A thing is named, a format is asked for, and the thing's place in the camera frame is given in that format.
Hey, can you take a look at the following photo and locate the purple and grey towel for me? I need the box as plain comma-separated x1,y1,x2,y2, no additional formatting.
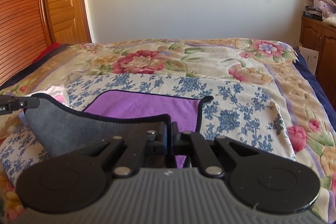
24,90,214,157

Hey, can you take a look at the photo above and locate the pink tissue pack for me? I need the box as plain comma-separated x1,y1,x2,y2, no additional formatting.
26,85,70,107

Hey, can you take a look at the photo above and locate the blue floral white sheet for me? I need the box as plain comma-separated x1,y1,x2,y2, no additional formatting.
0,74,297,185

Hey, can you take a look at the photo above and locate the wooden slatted headboard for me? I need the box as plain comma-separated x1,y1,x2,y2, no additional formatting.
1,0,51,83

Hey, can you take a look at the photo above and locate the floral plush blanket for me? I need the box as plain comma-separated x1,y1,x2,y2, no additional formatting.
1,38,335,223

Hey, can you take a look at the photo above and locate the white paper box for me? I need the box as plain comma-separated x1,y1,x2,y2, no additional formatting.
298,47,319,75

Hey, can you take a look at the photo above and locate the wooden cabinet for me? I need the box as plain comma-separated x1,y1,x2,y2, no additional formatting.
299,16,336,107

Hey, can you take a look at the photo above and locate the clutter pile on cabinet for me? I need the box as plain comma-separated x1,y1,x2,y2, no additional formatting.
303,0,336,27

